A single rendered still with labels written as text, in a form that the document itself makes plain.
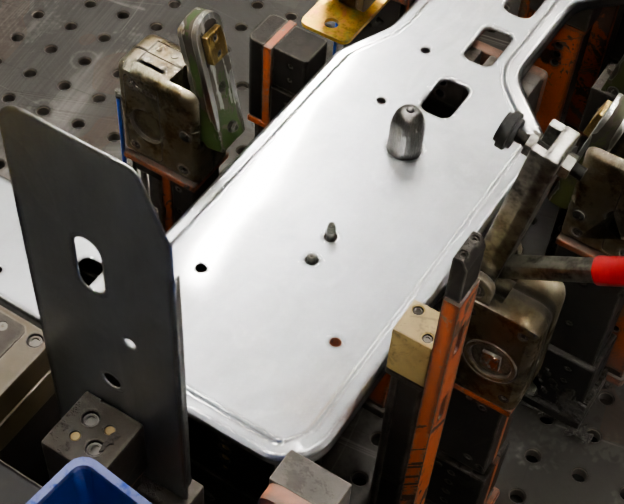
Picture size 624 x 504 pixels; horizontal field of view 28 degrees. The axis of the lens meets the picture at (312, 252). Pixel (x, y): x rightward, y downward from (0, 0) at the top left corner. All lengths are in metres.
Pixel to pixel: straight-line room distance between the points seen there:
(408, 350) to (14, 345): 0.29
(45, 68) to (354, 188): 0.65
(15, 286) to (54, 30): 0.71
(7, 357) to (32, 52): 0.80
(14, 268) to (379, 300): 0.30
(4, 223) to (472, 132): 0.42
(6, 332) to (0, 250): 0.14
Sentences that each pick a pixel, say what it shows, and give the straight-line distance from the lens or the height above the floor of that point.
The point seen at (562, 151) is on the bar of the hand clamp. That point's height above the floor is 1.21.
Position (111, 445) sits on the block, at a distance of 0.85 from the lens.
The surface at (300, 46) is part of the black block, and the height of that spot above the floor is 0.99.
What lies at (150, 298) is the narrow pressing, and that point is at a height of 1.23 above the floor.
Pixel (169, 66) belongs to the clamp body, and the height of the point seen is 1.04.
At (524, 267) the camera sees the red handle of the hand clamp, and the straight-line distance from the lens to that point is 0.95.
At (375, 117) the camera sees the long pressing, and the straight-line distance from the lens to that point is 1.15.
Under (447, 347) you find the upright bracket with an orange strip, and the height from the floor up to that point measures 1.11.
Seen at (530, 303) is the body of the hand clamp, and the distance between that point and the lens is 0.97.
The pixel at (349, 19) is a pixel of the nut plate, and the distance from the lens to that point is 0.86.
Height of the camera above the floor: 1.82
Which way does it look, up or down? 51 degrees down
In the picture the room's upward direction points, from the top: 4 degrees clockwise
